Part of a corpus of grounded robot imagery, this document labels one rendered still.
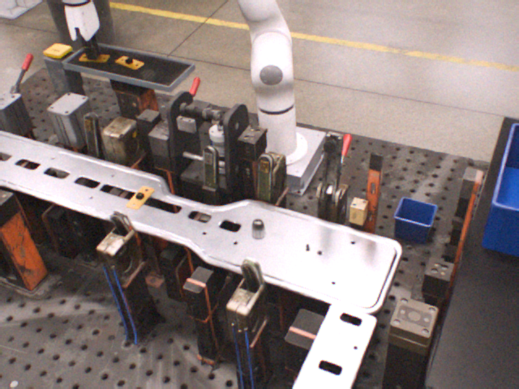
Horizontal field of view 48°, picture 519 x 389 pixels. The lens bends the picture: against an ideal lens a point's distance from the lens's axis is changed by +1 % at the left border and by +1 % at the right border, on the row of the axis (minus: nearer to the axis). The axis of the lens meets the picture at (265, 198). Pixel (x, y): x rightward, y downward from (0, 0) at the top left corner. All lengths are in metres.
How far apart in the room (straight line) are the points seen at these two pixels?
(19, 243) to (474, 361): 1.17
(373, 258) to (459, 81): 2.68
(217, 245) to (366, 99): 2.43
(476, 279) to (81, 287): 1.08
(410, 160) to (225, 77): 2.08
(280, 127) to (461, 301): 0.85
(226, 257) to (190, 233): 0.12
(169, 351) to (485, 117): 2.55
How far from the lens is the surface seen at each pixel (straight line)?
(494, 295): 1.29
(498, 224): 1.32
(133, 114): 1.83
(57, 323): 1.73
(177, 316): 1.64
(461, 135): 3.45
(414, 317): 1.18
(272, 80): 1.67
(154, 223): 1.46
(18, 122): 1.97
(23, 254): 1.73
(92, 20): 1.79
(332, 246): 1.36
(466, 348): 1.20
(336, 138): 1.32
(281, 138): 1.87
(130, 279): 1.45
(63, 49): 1.94
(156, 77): 1.70
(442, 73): 3.99
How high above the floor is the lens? 2.00
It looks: 43 degrees down
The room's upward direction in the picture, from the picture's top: 4 degrees counter-clockwise
